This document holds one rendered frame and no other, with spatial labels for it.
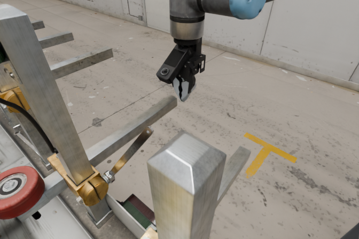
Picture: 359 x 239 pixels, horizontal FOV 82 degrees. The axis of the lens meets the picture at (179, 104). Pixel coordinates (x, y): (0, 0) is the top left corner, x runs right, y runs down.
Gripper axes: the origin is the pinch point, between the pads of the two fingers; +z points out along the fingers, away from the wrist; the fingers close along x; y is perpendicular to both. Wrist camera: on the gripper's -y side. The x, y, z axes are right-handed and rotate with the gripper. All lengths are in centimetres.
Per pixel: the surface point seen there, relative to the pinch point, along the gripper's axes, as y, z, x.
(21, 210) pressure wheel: -46.1, -5.7, -4.0
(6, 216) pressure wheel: -47.9, -5.7, -3.2
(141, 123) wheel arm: -18.3, -3.3, -1.6
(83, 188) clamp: -37.6, -4.0, -6.8
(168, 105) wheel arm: -8.2, -2.9, -1.6
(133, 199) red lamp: -28.6, 12.5, -7.2
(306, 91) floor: 185, 83, -23
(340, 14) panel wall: 222, 13, -22
